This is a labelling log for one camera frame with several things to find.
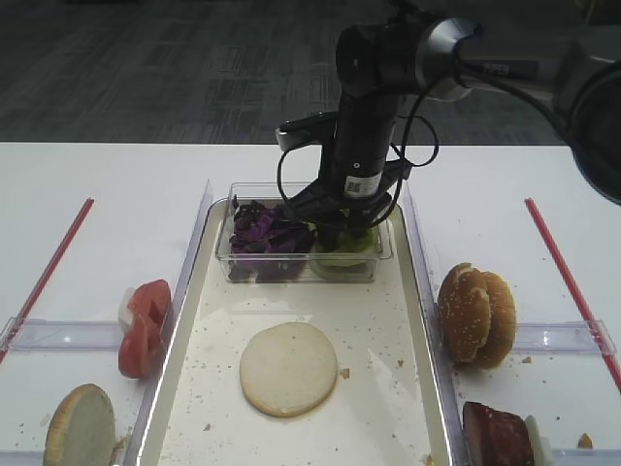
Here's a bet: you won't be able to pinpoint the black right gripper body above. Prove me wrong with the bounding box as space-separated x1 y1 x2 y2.
285 92 409 228

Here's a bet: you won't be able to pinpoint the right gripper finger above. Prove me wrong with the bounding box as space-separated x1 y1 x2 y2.
348 209 376 239
317 220 345 252

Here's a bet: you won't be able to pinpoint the green lettuce leaves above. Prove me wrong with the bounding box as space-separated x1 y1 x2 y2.
310 229 379 282

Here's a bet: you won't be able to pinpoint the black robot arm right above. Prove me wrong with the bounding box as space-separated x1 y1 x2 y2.
277 1 620 250

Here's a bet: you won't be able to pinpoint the upper tomato slice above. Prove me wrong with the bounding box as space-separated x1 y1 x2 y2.
128 280 172 331

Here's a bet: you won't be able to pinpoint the tomato slice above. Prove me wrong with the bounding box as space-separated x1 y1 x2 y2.
128 280 172 331
118 310 163 379

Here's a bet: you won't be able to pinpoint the white pusher block tomato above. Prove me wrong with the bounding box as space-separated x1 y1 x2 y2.
117 287 135 335

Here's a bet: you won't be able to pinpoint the lower tomato slice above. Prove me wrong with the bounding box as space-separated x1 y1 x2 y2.
118 310 163 379

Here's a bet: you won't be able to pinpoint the dark meat patty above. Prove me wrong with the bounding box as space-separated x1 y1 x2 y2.
463 402 535 466

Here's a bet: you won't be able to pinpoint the bread crumb piece right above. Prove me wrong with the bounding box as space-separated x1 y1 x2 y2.
577 433 594 449

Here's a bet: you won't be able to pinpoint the purple cabbage leaves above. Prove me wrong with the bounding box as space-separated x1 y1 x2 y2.
228 196 316 283

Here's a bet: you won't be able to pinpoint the clear plastic container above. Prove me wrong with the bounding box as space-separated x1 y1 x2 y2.
214 183 392 283

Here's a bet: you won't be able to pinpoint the sesame bun front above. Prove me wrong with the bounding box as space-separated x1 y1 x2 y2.
438 263 491 363

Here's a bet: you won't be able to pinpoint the sesame bun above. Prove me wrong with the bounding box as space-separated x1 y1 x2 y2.
475 272 516 369
438 263 491 363

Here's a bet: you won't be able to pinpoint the bottom bun slice on tray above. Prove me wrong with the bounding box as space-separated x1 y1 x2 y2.
240 322 339 417

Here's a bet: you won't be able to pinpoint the metal baking tray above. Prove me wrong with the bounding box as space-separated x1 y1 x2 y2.
136 201 452 465

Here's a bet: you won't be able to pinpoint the sesame bun back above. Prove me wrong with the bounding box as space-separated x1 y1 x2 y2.
475 272 516 369

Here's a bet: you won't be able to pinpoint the clear long divider right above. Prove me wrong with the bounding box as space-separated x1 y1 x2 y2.
401 189 472 465

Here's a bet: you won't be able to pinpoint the clear long divider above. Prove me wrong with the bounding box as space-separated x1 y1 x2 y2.
401 189 472 465
112 180 213 465

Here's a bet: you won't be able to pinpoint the clear long divider left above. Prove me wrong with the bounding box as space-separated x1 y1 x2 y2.
112 180 213 465

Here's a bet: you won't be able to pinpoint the white pusher block patty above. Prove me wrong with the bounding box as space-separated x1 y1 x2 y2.
524 415 554 466

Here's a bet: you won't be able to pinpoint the standing bun half left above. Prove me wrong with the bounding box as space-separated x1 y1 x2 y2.
43 383 116 466

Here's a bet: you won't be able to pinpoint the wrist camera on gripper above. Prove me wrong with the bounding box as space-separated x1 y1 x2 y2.
276 112 338 151

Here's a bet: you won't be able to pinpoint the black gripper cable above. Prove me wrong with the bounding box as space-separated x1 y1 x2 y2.
276 38 467 229

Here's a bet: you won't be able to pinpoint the right red rail strip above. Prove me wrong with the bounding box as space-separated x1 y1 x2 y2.
524 198 620 389

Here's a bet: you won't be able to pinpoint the red rail strip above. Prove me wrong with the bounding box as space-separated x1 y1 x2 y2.
0 198 95 362
524 198 620 389

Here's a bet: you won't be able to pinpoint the left red rail strip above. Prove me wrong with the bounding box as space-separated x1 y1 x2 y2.
0 198 95 362

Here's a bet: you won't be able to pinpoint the clear rail right upper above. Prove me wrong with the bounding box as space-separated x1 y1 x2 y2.
511 320 616 355

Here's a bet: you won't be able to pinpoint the clear rail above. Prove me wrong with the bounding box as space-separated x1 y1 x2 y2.
1 318 123 351
0 450 44 466
552 449 621 466
511 320 616 355

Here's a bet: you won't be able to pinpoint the clear rail left upper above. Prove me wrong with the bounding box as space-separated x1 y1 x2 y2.
1 318 123 351

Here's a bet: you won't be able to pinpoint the clear rail right lower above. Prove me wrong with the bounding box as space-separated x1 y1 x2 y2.
552 449 621 466

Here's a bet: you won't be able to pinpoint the clear rail left lower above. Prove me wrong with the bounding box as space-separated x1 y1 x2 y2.
0 450 44 466

